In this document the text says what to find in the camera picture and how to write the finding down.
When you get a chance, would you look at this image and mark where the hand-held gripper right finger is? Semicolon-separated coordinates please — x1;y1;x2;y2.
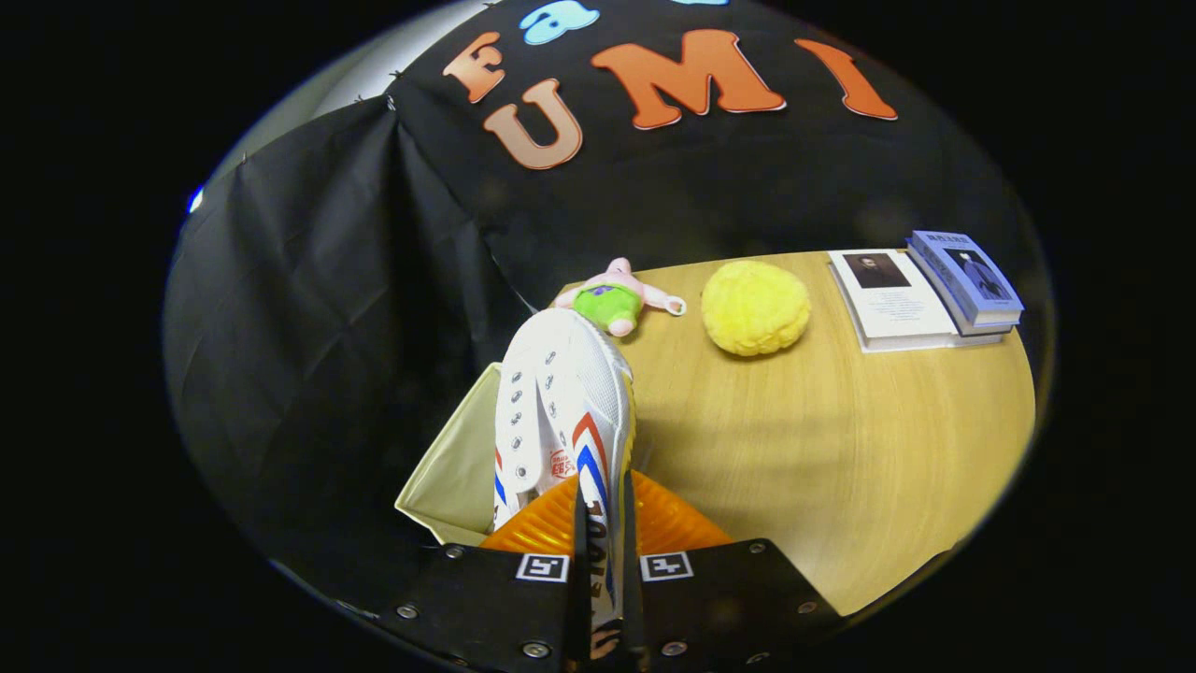
621;470;844;673

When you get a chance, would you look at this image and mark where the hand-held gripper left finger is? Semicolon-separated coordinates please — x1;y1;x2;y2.
386;472;591;673

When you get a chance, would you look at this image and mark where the brown fabric storage box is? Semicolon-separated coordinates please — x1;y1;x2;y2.
394;363;507;545

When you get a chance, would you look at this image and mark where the white striped canvas shoe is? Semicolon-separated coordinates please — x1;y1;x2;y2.
492;307;638;660

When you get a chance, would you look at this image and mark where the green and pink plush toy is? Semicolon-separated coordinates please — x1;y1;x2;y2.
551;258;688;337

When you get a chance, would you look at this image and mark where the yellow fluffy plush ball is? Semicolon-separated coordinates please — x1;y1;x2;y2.
701;260;812;357

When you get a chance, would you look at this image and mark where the black backdrop cloth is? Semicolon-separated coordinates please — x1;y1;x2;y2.
164;0;1038;618

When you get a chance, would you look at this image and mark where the white paperback book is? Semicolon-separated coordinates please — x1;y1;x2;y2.
828;249;1005;353

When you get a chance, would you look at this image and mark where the blue paperback book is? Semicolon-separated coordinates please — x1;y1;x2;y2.
906;230;1024;336

